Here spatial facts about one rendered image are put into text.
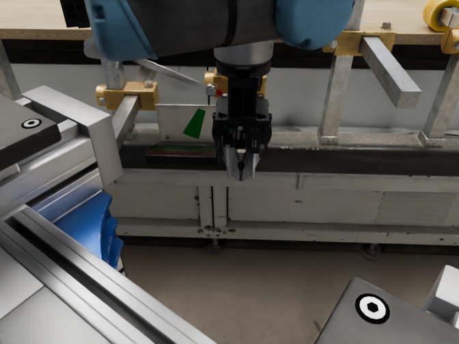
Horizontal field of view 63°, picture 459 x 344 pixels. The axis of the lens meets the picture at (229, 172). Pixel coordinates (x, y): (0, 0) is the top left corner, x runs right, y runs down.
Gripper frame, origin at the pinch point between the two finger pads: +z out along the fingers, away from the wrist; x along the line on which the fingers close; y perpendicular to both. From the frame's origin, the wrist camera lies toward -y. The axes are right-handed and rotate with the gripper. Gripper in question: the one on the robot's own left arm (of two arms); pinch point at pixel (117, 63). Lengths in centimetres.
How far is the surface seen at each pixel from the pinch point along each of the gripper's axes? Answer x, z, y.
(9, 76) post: -17.0, 6.5, 23.8
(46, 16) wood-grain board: -46.7, 1.9, 16.3
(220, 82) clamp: 1.7, 6.2, -20.9
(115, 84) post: -7.1, 7.4, 1.0
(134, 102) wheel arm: -1.4, 9.6, -2.2
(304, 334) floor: 20, 92, -43
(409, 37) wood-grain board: -2, 3, -72
